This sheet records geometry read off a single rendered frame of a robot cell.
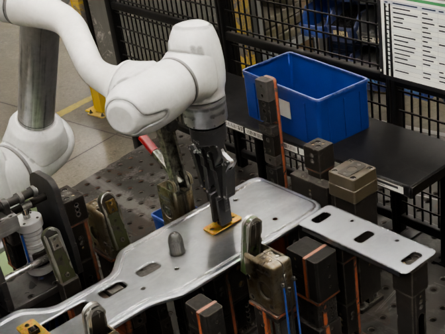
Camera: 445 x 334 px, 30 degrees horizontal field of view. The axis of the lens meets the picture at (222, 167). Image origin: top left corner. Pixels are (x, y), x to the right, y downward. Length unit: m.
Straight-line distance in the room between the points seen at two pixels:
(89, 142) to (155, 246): 2.96
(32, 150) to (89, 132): 2.50
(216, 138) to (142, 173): 1.08
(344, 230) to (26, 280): 0.68
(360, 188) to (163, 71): 0.55
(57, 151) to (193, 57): 0.90
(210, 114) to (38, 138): 0.80
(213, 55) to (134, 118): 0.23
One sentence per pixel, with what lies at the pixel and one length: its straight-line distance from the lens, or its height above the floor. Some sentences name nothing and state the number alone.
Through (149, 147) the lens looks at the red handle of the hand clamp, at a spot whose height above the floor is 1.13.
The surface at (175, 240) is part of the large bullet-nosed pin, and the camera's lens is 1.71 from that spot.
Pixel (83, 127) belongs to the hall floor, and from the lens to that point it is 4.90.
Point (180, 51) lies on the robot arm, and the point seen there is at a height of 1.42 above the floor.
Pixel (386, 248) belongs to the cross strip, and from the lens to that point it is 1.68.
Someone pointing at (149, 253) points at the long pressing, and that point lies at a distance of 1.75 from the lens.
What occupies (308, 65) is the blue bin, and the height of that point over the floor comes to 1.14.
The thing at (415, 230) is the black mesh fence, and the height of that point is 0.71.
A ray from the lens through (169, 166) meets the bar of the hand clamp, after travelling 1.84.
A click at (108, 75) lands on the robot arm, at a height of 1.41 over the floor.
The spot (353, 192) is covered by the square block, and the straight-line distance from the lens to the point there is 1.81.
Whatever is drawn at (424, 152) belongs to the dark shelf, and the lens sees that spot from 1.96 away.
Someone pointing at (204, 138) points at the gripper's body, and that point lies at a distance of 1.66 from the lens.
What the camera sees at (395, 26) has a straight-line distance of 1.99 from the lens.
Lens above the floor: 1.95
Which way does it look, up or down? 28 degrees down
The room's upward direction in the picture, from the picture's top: 9 degrees counter-clockwise
